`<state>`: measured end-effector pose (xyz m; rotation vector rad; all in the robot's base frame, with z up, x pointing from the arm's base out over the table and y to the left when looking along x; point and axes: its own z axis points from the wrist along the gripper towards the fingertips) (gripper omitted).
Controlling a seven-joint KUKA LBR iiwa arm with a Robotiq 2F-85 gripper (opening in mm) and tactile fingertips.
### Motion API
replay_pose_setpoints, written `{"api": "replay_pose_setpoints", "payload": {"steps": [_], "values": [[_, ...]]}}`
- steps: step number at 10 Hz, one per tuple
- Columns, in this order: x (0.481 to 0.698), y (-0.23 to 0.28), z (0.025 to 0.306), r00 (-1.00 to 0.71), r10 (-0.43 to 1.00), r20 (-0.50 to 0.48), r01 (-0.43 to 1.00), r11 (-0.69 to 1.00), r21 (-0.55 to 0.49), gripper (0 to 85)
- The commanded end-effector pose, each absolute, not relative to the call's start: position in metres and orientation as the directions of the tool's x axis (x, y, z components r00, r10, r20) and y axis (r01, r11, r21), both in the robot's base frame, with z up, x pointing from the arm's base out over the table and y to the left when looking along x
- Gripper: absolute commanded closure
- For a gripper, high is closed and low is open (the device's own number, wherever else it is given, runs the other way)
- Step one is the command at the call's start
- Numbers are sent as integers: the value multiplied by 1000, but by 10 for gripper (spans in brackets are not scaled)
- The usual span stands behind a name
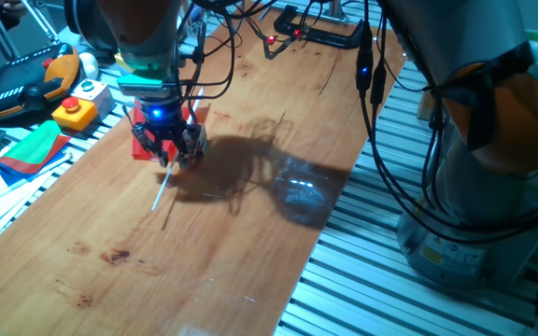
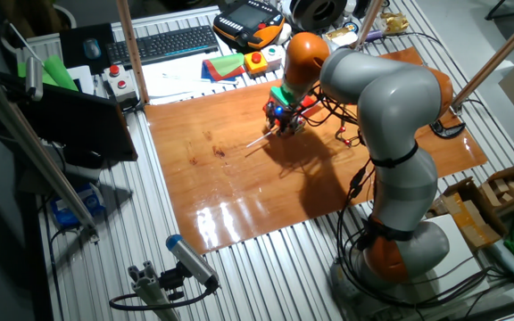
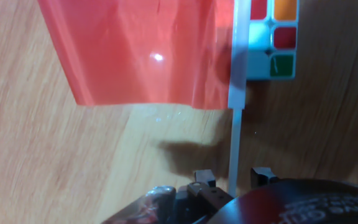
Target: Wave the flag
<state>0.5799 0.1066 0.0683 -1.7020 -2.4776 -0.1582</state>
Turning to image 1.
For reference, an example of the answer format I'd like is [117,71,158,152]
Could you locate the silver metal post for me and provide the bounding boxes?
[315,0,350,25]

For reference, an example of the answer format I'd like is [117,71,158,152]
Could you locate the black orange teach pendant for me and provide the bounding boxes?
[0,43,81,123]

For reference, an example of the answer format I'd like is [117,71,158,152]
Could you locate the red flag with white stick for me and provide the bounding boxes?
[131,86,211,212]

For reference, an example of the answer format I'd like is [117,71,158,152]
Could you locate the black round reel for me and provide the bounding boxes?
[63,0,120,52]

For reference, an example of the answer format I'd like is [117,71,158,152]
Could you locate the yellow box with red button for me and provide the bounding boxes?
[51,96,99,133]

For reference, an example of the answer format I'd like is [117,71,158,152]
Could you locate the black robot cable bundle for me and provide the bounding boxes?
[173,0,538,246]

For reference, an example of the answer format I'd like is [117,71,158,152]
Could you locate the orange wooden board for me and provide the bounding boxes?
[0,0,408,336]

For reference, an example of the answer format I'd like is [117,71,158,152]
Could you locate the tan wooden block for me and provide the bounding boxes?
[417,91,438,122]

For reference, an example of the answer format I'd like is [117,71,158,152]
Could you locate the folded green red blue flags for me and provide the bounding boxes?
[0,119,73,187]

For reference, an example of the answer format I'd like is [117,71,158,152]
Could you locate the person's hand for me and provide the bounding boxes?
[0,0,28,20]

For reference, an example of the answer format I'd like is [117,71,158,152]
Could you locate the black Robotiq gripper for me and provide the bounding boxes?
[132,95,207,170]

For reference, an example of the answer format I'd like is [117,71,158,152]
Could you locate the white box with green button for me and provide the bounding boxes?
[70,78,117,120]

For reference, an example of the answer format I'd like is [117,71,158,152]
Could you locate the black C-clamp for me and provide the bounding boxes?
[273,4,369,50]

